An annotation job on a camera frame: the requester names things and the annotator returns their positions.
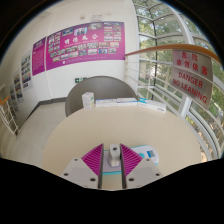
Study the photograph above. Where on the large magenta photo poster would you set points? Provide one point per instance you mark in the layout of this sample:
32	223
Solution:
85	45

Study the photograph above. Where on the small white stair railing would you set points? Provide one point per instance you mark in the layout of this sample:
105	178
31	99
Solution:
8	118

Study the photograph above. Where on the narrow magenta text poster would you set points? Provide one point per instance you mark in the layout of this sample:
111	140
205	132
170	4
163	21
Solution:
38	56

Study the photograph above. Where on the white photo display board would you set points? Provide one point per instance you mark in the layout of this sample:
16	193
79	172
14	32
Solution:
26	70
18	86
12	98

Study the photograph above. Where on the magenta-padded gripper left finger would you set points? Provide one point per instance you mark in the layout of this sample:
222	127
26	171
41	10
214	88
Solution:
81	171

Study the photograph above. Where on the green exit sign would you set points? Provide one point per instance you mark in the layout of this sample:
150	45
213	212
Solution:
80	79

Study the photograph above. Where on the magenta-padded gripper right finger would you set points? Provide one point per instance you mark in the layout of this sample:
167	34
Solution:
141	171

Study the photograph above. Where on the small upright white green box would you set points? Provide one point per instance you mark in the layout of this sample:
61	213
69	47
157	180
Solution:
88	101

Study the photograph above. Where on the grey sign with red letters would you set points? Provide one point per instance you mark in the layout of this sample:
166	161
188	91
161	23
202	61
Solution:
191	87

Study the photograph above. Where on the long flat white blue box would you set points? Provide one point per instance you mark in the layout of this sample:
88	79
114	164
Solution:
152	105

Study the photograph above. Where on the large glass window wall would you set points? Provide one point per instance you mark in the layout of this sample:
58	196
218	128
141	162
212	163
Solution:
160	28

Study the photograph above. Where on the white railing with wooden handrail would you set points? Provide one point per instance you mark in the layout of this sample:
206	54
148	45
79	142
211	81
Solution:
156	49

